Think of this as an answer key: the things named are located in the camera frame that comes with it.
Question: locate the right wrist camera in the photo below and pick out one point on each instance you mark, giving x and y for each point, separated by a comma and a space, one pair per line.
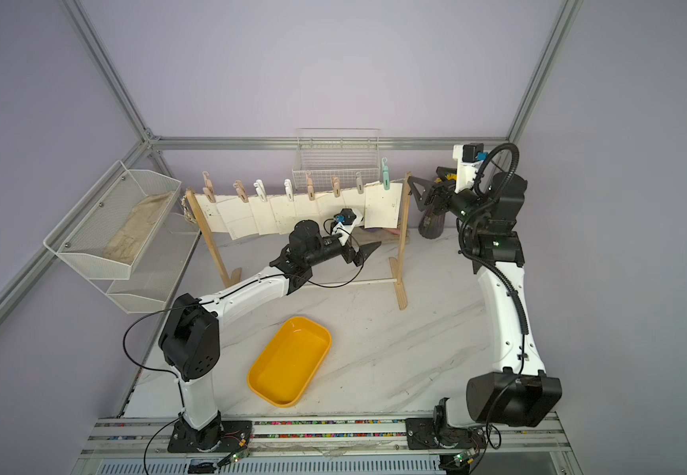
468, 158

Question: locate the dark vase with yellow flowers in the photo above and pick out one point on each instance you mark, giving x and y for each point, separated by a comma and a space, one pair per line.
431, 225

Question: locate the white wire wall basket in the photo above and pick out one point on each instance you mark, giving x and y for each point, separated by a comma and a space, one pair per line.
339, 152

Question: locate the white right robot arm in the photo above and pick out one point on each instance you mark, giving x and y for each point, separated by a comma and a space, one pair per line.
485, 194

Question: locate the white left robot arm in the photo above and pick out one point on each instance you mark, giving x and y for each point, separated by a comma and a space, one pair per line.
191, 338

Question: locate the yellow plastic tray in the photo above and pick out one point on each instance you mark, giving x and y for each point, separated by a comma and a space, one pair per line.
283, 371

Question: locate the white clothespin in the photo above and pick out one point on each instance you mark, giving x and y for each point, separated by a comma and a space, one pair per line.
260, 190
289, 191

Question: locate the pink clothespin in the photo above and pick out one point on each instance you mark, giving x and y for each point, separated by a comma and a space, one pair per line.
208, 188
310, 186
336, 185
240, 191

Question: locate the wooden clothesline rack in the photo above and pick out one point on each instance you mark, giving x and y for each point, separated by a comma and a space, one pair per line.
309, 244

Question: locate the beige cloth in basket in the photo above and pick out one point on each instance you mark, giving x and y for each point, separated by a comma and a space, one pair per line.
127, 243

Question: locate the teal clothespin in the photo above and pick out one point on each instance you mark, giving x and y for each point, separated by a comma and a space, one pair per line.
385, 174

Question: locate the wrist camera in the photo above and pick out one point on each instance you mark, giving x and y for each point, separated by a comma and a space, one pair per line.
468, 158
347, 217

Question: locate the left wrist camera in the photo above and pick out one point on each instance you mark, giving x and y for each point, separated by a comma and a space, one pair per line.
347, 217

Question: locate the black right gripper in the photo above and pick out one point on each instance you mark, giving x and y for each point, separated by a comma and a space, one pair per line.
434, 194

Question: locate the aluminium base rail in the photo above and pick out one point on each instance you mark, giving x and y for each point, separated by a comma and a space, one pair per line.
386, 444

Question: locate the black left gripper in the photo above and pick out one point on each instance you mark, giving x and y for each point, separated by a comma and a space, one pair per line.
361, 255

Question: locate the white mesh shelf basket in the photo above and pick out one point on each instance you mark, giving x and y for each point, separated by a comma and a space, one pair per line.
149, 283

